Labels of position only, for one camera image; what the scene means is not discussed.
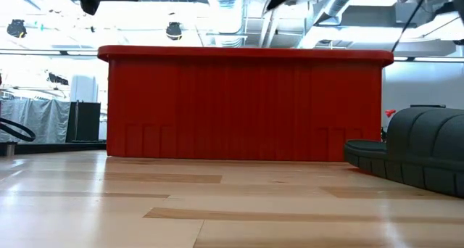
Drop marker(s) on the black cabinet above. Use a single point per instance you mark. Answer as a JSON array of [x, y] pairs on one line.
[[85, 122]]

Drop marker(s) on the silver ventilation duct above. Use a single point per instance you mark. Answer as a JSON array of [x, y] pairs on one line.
[[340, 1], [228, 8]]

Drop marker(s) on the black rubber slide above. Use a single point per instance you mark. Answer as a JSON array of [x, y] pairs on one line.
[[420, 146]]

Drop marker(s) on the small red object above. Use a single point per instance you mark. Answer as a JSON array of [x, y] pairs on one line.
[[390, 112]]

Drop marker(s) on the grey curtain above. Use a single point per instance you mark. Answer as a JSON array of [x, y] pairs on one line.
[[32, 121]]

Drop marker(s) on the metal cylinder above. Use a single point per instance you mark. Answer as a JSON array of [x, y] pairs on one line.
[[8, 149]]

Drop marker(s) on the black aluminium frame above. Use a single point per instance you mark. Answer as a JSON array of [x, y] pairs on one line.
[[58, 148]]

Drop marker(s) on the red plastic bin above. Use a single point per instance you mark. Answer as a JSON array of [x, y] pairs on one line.
[[243, 106]]

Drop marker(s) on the white cabinet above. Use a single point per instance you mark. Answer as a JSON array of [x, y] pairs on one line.
[[83, 88]]

